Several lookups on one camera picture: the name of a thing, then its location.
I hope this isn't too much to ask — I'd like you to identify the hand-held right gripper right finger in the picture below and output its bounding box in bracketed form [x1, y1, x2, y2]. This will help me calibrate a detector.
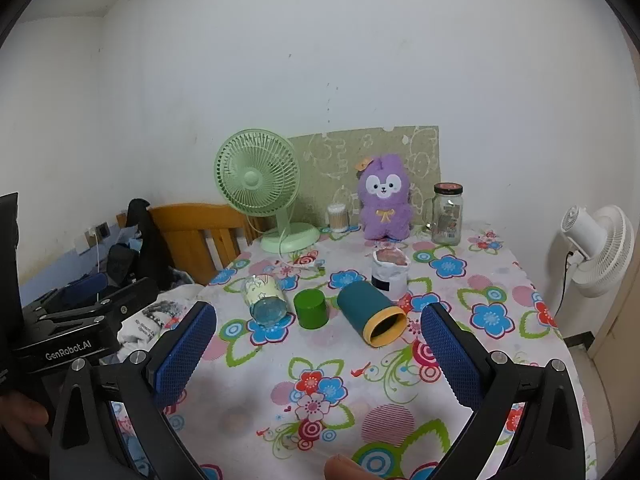
[420, 302, 586, 480]

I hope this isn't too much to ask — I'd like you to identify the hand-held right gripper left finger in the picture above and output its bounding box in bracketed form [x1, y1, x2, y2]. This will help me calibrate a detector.
[49, 301, 217, 480]

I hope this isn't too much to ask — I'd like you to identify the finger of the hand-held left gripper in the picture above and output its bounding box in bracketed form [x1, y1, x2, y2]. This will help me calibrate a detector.
[22, 272, 109, 314]
[35, 277, 160, 333]

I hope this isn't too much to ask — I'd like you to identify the teal cup with yellow rim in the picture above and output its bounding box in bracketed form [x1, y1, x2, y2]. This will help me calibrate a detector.
[336, 281, 408, 348]

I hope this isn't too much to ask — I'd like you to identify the glass cup with pale print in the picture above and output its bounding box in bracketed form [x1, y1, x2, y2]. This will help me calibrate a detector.
[241, 275, 290, 325]

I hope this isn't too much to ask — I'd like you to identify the small green cup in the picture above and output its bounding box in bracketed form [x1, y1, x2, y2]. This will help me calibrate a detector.
[293, 289, 329, 331]

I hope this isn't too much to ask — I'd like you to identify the person's left hand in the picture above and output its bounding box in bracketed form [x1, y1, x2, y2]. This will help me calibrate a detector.
[0, 392, 49, 453]

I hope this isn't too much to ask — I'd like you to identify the person's right hand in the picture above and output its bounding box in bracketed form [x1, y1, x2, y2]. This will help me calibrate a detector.
[324, 454, 373, 480]

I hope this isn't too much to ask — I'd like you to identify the white printed clothing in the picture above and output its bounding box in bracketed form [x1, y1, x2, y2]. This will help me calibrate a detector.
[117, 285, 206, 361]

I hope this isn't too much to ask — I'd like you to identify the blue bedding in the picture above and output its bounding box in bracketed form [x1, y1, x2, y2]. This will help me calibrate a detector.
[20, 250, 121, 306]

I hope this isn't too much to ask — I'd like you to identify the black bag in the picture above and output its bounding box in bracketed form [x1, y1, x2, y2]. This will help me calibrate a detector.
[107, 198, 173, 291]

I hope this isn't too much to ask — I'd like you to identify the wooden headboard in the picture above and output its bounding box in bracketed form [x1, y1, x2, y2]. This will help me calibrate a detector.
[116, 203, 266, 286]

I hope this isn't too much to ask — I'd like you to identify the floral tablecloth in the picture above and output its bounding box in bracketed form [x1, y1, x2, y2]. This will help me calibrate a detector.
[107, 220, 598, 480]

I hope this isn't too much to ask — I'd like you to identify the white snack pouch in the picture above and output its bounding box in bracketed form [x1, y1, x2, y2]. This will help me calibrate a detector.
[371, 247, 412, 295]

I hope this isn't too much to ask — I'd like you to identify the glass jar with black lid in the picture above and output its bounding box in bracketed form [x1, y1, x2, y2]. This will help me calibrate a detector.
[431, 182, 465, 247]

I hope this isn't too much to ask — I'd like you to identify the purple plush toy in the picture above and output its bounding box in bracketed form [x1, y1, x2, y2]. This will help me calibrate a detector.
[356, 154, 415, 241]

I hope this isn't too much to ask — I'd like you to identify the green desk fan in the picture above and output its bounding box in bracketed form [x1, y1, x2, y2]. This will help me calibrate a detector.
[214, 128, 321, 254]

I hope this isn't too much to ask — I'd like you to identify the cotton swab container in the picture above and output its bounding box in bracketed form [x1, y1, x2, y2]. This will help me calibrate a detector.
[327, 203, 348, 233]

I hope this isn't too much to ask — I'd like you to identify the white standing fan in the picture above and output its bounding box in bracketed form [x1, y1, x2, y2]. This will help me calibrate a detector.
[546, 204, 636, 298]

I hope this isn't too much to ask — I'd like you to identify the green patterned board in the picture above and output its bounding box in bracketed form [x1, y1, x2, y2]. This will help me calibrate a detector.
[286, 126, 441, 231]

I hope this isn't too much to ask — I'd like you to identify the wall outlet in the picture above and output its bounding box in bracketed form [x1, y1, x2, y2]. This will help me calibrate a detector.
[85, 221, 110, 248]

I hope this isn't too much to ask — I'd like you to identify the black fan cable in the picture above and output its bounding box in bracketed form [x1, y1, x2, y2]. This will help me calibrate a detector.
[552, 250, 573, 326]

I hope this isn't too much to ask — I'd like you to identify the white fan cord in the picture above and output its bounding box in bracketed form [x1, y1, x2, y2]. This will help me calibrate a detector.
[279, 220, 326, 275]

